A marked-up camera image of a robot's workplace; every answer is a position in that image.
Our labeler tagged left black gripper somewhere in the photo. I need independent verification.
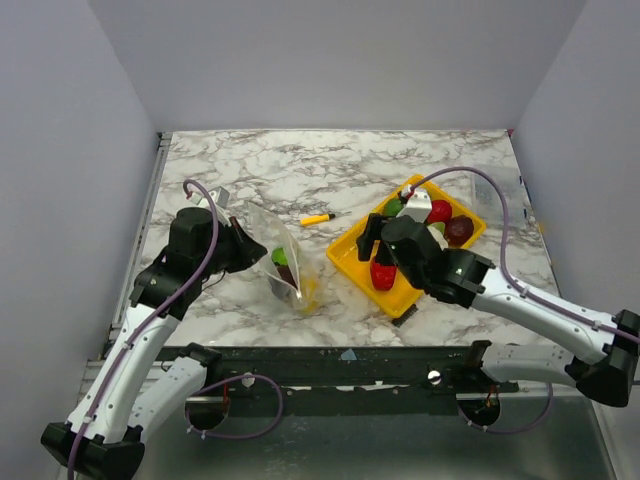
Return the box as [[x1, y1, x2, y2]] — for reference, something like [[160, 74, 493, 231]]
[[197, 216, 269, 278]]

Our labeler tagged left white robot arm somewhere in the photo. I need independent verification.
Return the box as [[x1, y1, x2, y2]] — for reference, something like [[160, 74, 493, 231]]
[[41, 207, 267, 479]]

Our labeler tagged dark red plum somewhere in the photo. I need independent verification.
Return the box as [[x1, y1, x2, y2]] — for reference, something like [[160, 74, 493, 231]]
[[444, 215, 474, 246]]

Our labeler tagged white cauliflower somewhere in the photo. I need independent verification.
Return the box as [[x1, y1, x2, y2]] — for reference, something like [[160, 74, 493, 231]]
[[428, 224, 449, 248]]

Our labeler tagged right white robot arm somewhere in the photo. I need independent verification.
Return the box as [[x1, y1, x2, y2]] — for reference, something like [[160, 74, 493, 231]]
[[356, 214, 639, 408]]

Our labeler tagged green bell pepper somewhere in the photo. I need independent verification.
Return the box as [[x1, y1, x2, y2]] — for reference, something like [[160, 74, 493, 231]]
[[383, 197, 404, 217]]

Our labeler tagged clear plastic box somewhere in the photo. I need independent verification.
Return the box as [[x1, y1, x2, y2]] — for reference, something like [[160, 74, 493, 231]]
[[471, 165, 526, 228]]

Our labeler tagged yellow plastic tray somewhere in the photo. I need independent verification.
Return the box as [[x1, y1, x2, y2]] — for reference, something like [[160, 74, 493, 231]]
[[326, 175, 492, 320]]

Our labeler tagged yellow handled screwdriver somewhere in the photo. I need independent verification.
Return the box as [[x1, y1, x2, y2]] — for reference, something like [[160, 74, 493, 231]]
[[299, 211, 351, 227]]

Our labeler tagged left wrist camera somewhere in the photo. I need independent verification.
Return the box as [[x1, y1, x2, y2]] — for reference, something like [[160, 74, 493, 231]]
[[187, 187, 230, 210]]

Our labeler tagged red apple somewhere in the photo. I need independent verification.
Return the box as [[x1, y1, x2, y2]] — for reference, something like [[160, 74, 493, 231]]
[[426, 199, 453, 225]]

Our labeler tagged black table front rail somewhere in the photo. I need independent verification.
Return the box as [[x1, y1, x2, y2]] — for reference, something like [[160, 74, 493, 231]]
[[196, 347, 518, 418]]

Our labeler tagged yellow lemon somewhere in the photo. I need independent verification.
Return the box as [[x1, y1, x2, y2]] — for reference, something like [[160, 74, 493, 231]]
[[300, 276, 320, 314]]

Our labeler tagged clear zip top bag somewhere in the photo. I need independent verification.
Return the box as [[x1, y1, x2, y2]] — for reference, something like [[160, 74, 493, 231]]
[[248, 203, 321, 315]]

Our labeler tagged red strawberry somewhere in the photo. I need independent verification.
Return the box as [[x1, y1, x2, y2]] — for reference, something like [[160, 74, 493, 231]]
[[370, 259, 397, 292]]

